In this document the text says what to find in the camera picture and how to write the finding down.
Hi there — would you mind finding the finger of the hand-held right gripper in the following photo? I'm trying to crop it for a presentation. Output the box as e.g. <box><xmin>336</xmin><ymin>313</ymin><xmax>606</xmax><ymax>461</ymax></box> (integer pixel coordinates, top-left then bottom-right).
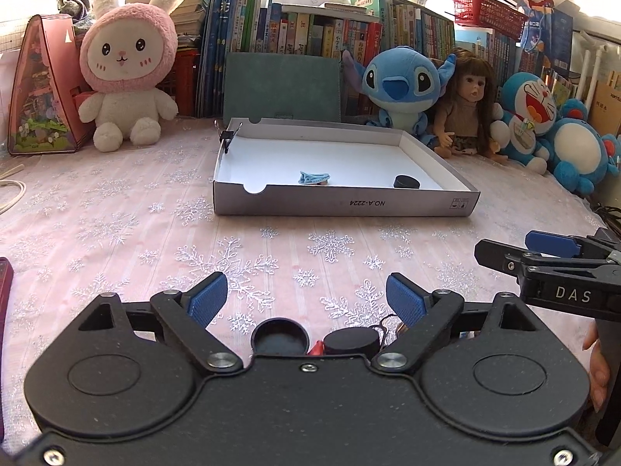
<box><xmin>474</xmin><ymin>238</ymin><xmax>618</xmax><ymax>278</ymax></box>
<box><xmin>525</xmin><ymin>227</ymin><xmax>621</xmax><ymax>259</ymax></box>

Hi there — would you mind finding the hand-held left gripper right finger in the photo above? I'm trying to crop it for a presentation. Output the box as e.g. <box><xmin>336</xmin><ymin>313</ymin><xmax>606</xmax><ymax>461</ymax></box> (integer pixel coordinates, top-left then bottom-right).
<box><xmin>370</xmin><ymin>273</ymin><xmax>540</xmax><ymax>376</ymax></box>

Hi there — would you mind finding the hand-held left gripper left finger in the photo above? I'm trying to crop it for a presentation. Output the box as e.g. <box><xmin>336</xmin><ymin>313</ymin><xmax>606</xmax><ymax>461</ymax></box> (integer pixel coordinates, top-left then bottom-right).
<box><xmin>75</xmin><ymin>272</ymin><xmax>244</xmax><ymax>377</ymax></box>

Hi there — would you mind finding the shallow grey cardboard box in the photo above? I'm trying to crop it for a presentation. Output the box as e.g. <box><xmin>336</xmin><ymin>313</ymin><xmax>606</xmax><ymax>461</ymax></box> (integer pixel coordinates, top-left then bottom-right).
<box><xmin>212</xmin><ymin>117</ymin><xmax>481</xmax><ymax>217</ymax></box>

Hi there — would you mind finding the black round case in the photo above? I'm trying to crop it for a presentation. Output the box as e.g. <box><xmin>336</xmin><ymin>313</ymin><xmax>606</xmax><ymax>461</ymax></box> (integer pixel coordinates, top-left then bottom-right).
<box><xmin>323</xmin><ymin>327</ymin><xmax>382</xmax><ymax>356</ymax></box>

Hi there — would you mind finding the black round open lid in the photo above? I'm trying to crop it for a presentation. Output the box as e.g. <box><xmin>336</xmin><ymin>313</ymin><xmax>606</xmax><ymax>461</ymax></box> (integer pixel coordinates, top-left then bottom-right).
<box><xmin>251</xmin><ymin>319</ymin><xmax>310</xmax><ymax>356</ymax></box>

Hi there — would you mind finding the pink snowflake tablecloth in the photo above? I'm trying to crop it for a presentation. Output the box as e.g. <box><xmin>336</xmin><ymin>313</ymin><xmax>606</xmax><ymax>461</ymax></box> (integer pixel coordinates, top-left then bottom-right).
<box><xmin>0</xmin><ymin>116</ymin><xmax>621</xmax><ymax>447</ymax></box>

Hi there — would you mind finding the blue mouse plush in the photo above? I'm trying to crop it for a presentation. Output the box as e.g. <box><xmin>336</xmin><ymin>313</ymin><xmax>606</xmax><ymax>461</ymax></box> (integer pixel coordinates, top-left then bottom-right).
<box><xmin>538</xmin><ymin>98</ymin><xmax>621</xmax><ymax>197</ymax></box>

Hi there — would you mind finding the blue robot cat plush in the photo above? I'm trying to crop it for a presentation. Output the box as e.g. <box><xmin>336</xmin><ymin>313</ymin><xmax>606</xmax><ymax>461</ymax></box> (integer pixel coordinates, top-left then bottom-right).
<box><xmin>490</xmin><ymin>72</ymin><xmax>564</xmax><ymax>176</ymax></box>

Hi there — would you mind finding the brown cardboard box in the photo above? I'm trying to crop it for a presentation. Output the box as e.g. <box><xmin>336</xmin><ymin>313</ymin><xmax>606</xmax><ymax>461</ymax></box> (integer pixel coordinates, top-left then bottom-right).
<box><xmin>589</xmin><ymin>70</ymin><xmax>621</xmax><ymax>137</ymax></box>

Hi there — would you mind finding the black binder clip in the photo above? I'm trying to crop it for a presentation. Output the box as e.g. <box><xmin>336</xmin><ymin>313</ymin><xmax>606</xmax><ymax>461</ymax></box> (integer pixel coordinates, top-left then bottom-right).
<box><xmin>213</xmin><ymin>119</ymin><xmax>243</xmax><ymax>155</ymax></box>

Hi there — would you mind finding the brown-haired doll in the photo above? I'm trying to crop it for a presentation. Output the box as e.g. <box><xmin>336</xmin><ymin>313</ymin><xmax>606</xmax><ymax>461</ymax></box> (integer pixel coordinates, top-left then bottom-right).
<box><xmin>433</xmin><ymin>47</ymin><xmax>508</xmax><ymax>158</ymax></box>

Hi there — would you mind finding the row of dark blue books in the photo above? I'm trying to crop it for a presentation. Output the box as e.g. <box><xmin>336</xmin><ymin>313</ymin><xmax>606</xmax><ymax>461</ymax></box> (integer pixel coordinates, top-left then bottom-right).
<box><xmin>455</xmin><ymin>26</ymin><xmax>551</xmax><ymax>90</ymax></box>

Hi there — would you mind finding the blue alien plush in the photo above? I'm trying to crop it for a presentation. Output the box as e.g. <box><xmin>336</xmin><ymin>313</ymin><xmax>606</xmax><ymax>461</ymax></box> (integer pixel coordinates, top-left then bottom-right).
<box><xmin>341</xmin><ymin>46</ymin><xmax>459</xmax><ymax>149</ymax></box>

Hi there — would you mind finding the dark red case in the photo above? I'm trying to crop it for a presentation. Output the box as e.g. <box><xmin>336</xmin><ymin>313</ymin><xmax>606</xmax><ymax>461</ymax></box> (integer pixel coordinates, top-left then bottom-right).
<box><xmin>0</xmin><ymin>257</ymin><xmax>14</xmax><ymax>440</ymax></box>

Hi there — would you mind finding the blue gift bag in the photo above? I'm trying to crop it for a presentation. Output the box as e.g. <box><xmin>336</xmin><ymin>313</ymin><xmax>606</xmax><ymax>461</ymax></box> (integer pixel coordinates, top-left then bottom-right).
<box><xmin>517</xmin><ymin>0</ymin><xmax>576</xmax><ymax>66</ymax></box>

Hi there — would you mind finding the red plastic crate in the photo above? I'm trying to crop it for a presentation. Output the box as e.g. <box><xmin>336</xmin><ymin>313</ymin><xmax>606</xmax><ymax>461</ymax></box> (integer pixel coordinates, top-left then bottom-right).
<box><xmin>158</xmin><ymin>49</ymin><xmax>202</xmax><ymax>117</ymax></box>

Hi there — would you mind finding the teal folder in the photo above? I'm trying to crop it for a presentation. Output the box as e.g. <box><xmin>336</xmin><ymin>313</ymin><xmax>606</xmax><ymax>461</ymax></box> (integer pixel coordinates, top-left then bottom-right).
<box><xmin>222</xmin><ymin>52</ymin><xmax>343</xmax><ymax>124</ymax></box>

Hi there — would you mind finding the red plastic basket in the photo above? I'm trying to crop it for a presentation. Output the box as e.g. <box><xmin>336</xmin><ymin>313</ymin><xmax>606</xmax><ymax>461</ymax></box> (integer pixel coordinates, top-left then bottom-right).
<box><xmin>451</xmin><ymin>0</ymin><xmax>529</xmax><ymax>42</ymax></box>

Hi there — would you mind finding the row of tall upright books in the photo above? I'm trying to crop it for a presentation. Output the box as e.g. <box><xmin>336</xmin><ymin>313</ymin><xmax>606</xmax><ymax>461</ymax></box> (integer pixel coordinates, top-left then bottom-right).
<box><xmin>383</xmin><ymin>0</ymin><xmax>457</xmax><ymax>61</ymax></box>

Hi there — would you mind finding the row of thin blue books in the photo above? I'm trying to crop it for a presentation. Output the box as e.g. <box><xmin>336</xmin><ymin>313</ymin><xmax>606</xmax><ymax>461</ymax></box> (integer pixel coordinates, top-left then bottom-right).
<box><xmin>196</xmin><ymin>0</ymin><xmax>248</xmax><ymax>118</ymax></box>

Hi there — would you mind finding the pink bunny plush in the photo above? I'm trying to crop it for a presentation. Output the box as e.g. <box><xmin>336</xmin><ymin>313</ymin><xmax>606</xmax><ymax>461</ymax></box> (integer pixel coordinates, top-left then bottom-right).
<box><xmin>78</xmin><ymin>0</ymin><xmax>192</xmax><ymax>153</ymax></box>

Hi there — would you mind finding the pink triangular house model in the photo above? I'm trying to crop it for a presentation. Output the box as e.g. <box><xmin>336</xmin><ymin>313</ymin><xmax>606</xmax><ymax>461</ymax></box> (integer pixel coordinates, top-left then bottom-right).
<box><xmin>7</xmin><ymin>14</ymin><xmax>95</xmax><ymax>156</ymax></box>

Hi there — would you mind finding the row of colourful upright books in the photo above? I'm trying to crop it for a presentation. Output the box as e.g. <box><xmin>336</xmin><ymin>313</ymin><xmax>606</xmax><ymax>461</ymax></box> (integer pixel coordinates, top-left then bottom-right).
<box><xmin>240</xmin><ymin>0</ymin><xmax>384</xmax><ymax>124</ymax></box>

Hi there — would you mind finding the stack of lying books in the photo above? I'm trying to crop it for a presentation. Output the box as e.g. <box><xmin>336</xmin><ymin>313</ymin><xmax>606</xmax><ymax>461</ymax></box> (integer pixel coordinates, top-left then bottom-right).
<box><xmin>125</xmin><ymin>0</ymin><xmax>214</xmax><ymax>49</ymax></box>

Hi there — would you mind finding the green book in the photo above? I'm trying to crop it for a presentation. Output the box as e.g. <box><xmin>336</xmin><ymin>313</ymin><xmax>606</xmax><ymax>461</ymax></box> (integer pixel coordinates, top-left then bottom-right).
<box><xmin>349</xmin><ymin>0</ymin><xmax>386</xmax><ymax>17</ymax></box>

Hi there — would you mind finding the white gridded board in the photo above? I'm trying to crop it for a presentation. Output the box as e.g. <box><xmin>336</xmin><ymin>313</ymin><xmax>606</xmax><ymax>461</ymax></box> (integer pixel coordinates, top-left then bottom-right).
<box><xmin>0</xmin><ymin>19</ymin><xmax>37</xmax><ymax>54</ymax></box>

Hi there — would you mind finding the black cable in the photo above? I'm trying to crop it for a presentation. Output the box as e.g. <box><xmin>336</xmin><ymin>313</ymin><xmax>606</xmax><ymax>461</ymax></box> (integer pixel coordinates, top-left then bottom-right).
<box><xmin>589</xmin><ymin>199</ymin><xmax>621</xmax><ymax>235</ymax></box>

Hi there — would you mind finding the white cable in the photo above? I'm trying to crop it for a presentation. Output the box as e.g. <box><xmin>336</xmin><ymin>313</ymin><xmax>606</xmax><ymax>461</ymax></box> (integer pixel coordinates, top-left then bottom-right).
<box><xmin>0</xmin><ymin>164</ymin><xmax>27</xmax><ymax>214</ymax></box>

